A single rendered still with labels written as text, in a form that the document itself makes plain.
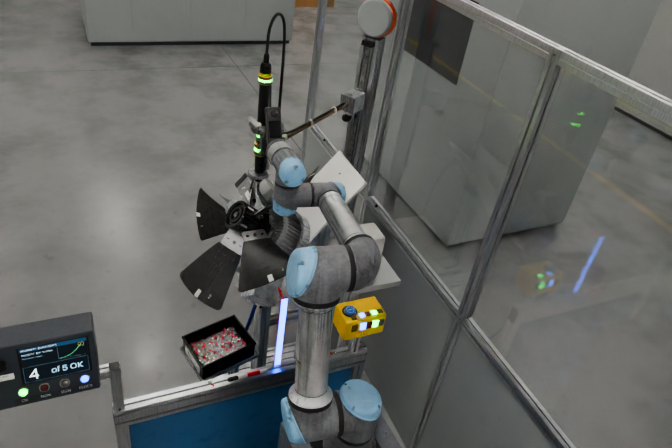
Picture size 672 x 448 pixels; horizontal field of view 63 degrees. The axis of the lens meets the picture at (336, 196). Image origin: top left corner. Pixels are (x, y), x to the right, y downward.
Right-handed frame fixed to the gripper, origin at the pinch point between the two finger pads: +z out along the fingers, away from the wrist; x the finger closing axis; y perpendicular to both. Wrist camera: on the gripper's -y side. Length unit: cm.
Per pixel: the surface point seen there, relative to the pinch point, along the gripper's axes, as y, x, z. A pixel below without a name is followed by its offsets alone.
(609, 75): -39, 70, -66
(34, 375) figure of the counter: 50, -73, -45
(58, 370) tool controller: 50, -67, -45
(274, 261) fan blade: 46, 2, -20
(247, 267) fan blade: 49, -7, -18
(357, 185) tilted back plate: 32, 41, 0
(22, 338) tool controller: 41, -74, -40
